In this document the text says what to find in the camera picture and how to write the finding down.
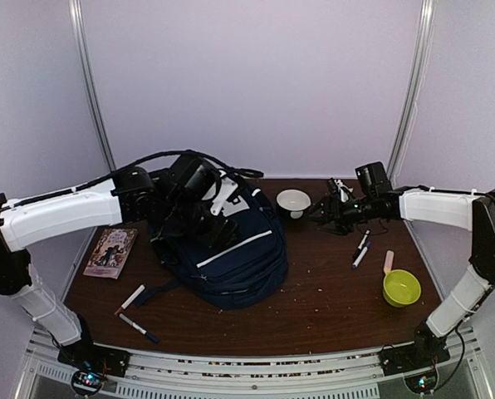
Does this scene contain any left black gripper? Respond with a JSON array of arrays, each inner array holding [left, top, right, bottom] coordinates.
[[161, 195, 241, 251]]

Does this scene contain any navy blue student backpack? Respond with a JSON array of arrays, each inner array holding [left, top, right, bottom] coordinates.
[[134, 182, 288, 310]]

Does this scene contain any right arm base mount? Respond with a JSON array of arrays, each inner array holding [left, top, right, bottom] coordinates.
[[378, 322, 450, 396]]

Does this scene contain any aluminium corner post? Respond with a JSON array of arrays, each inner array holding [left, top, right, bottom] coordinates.
[[387, 0, 437, 182], [68, 0, 116, 171]]

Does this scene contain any left aluminium corner post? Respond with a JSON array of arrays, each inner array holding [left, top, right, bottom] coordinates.
[[68, 0, 116, 171]]

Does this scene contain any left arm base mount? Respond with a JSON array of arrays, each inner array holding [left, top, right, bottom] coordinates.
[[51, 337, 130, 398]]

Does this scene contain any right aluminium corner post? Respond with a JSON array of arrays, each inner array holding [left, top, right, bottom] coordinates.
[[387, 0, 437, 182]]

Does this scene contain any aluminium front rail frame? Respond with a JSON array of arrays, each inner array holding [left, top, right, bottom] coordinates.
[[17, 328, 493, 399]]

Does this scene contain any purple capped white marker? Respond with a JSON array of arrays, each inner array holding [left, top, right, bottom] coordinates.
[[351, 242, 371, 269]]

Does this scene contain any pink illustrated paperback book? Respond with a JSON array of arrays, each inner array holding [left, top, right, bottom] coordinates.
[[83, 228, 138, 279]]

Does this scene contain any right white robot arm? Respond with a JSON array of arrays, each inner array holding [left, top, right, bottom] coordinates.
[[307, 186, 495, 367]]

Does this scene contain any red tipped white marker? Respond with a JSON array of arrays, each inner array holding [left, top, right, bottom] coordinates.
[[114, 284, 145, 317]]

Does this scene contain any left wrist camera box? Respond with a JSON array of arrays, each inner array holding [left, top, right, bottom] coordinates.
[[164, 155, 238, 216]]

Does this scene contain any lime green bowl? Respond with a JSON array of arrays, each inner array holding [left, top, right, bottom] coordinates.
[[382, 269, 422, 308]]

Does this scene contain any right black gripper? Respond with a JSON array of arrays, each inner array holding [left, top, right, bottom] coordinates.
[[303, 194, 375, 235]]

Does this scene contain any white and navy bowl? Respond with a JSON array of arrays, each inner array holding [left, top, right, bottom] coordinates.
[[276, 189, 311, 220]]

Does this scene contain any blue capped white marker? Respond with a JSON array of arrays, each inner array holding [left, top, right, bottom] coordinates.
[[118, 313, 159, 344]]

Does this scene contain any black capped white marker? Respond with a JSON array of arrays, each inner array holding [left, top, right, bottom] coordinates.
[[352, 229, 370, 260]]

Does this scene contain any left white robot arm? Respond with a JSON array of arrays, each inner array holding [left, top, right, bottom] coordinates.
[[0, 163, 240, 369]]

